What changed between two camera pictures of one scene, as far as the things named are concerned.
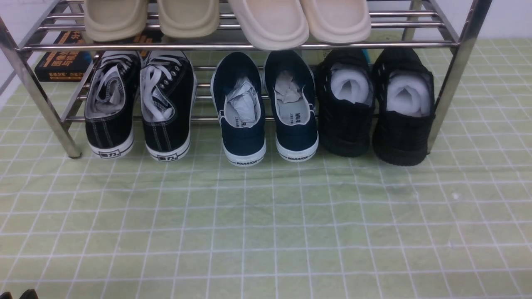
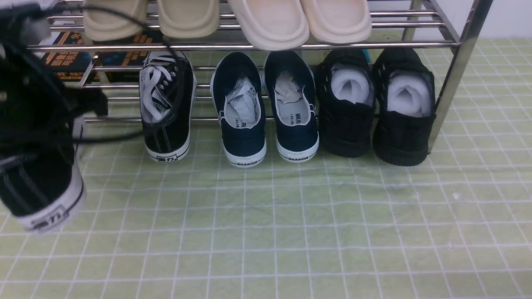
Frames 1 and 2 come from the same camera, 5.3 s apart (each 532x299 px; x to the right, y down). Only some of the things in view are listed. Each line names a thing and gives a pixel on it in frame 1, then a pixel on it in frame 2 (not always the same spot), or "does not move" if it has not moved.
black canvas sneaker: [109, 102] to [42, 183]
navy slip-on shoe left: [237, 87] does not move
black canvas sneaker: [167, 87] does not move
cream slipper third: [272, 25] does not move
